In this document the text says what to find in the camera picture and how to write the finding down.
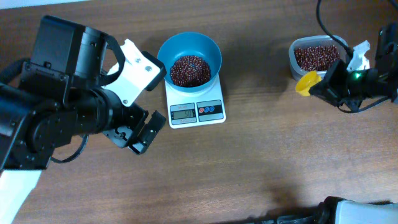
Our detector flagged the yellow plastic measuring scoop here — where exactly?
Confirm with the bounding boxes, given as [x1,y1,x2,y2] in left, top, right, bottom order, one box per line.
[295,71,322,96]

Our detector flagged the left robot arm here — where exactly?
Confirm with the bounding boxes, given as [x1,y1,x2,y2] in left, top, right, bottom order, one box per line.
[1,16,167,223]

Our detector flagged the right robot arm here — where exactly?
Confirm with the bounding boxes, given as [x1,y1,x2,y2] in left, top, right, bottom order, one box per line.
[308,23,397,223]

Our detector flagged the white digital kitchen scale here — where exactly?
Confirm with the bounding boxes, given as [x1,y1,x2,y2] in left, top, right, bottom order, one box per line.
[165,75,226,129]

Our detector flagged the red beans in bowl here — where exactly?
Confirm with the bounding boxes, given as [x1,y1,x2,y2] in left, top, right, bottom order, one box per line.
[170,55,211,88]

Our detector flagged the blue plastic bowl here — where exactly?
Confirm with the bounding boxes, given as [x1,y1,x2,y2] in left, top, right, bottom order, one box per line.
[157,32,223,93]

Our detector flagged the red beans pile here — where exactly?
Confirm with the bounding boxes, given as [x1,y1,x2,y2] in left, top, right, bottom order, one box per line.
[294,45,340,72]

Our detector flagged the clear plastic bean container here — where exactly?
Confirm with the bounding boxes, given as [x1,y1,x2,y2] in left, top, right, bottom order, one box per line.
[289,35,348,81]

